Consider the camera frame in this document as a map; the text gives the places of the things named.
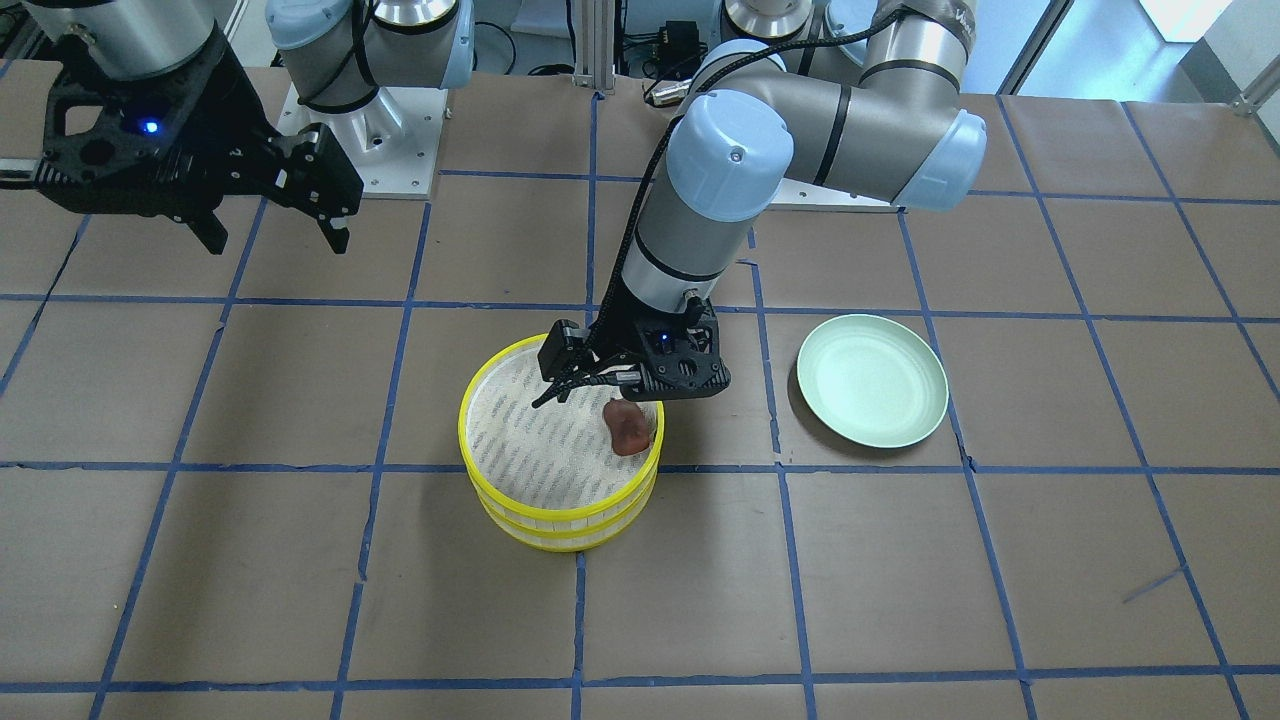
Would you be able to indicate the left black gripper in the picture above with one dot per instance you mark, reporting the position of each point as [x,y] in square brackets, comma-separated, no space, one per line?
[613,335]

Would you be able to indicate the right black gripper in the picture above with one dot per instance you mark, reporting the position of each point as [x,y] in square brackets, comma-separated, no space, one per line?
[236,118]

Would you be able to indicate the brown bun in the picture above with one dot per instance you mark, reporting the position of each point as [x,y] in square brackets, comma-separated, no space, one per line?
[628,427]

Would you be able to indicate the yellow steamer layer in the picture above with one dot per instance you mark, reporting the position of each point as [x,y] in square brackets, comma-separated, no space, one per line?
[553,463]
[570,535]

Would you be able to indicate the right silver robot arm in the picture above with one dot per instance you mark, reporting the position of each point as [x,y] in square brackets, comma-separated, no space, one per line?
[339,53]

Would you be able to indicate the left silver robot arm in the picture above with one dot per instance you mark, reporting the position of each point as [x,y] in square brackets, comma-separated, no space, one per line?
[874,113]

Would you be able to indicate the silver cylindrical connector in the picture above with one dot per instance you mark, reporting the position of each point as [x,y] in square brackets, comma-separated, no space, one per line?
[668,95]

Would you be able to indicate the light green plate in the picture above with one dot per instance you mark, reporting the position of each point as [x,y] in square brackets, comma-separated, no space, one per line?
[873,381]

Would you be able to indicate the black electronics box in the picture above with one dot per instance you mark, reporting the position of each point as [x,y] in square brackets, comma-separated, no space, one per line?
[677,44]

